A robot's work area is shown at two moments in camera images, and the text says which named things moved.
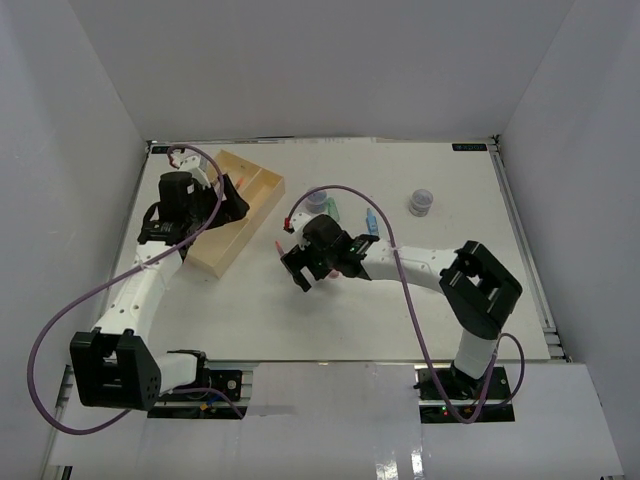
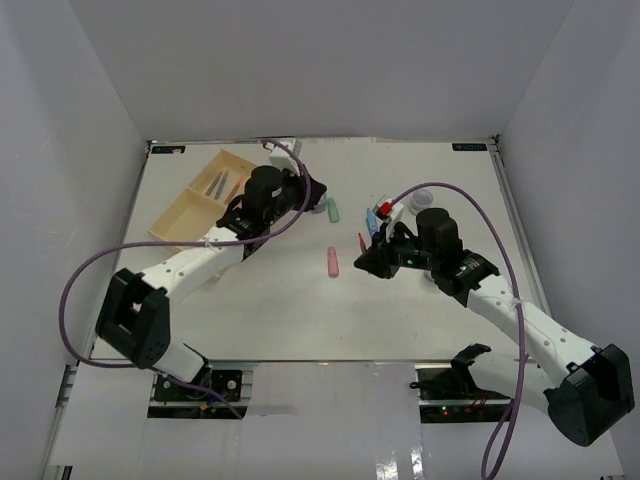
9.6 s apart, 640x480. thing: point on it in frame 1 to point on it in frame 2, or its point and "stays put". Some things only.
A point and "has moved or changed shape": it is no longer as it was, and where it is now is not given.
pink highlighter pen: x=279 y=248 has moved or changed shape
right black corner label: x=470 y=147 stays put
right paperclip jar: x=420 y=202 stays put
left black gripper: x=232 y=209 to x=315 y=191
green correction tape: x=332 y=208 stays put
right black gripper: x=297 y=260 to x=377 y=260
